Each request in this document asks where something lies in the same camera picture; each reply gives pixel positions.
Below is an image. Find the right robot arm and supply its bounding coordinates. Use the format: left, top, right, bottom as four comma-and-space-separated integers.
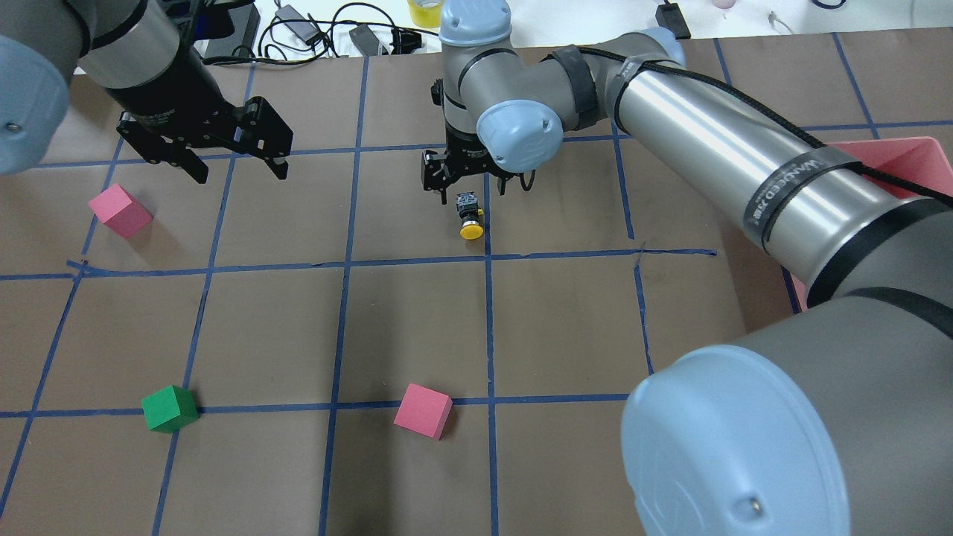
424, 1, 952, 535

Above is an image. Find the pink cube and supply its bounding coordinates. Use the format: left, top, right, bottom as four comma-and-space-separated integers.
392, 383, 453, 441
87, 184, 153, 240

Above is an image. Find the yellow tape roll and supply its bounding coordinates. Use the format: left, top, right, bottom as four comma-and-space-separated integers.
407, 0, 445, 28

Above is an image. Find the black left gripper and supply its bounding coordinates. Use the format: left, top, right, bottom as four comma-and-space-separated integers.
117, 67, 293, 185

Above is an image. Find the green cube near base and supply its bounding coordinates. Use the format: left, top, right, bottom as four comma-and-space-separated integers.
141, 386, 200, 434

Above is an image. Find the pink plastic bin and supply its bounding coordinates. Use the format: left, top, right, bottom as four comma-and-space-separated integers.
782, 136, 953, 313

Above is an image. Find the pink cube far side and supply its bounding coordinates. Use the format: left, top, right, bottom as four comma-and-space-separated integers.
87, 184, 153, 240

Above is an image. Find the black power adapter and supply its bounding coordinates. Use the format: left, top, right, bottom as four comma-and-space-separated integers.
200, 1, 260, 61

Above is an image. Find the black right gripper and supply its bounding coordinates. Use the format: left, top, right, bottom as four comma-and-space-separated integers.
421, 127, 521, 203

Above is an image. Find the pink cube near centre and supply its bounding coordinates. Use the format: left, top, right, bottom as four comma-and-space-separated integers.
392, 383, 453, 441

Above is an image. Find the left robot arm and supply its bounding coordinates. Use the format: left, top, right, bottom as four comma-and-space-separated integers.
1, 1, 293, 184

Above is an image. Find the yellow push button switch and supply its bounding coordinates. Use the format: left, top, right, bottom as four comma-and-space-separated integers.
456, 192, 485, 240

